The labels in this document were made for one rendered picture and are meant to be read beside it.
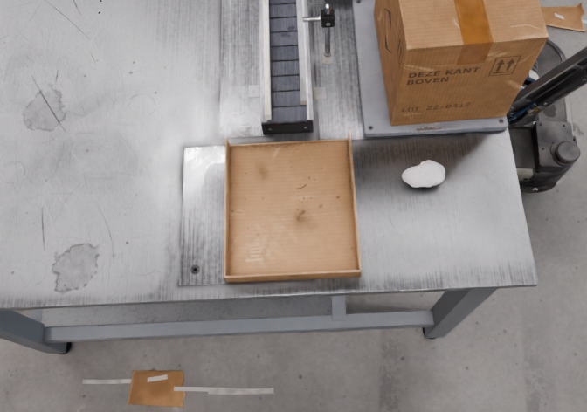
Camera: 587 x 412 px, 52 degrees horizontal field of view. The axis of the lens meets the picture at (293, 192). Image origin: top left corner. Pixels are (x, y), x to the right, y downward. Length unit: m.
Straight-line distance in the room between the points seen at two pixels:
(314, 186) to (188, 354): 0.96
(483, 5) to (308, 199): 0.49
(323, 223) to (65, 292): 0.53
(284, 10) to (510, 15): 0.52
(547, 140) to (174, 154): 1.19
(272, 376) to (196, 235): 0.86
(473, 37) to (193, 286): 0.69
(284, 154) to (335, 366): 0.91
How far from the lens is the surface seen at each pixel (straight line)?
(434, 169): 1.24
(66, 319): 1.94
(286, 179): 1.25
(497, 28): 1.12
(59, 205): 1.34
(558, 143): 2.03
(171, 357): 2.05
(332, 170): 1.25
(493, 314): 2.09
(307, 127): 1.28
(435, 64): 1.12
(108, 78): 1.46
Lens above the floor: 1.97
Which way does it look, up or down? 67 degrees down
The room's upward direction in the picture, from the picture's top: 7 degrees counter-clockwise
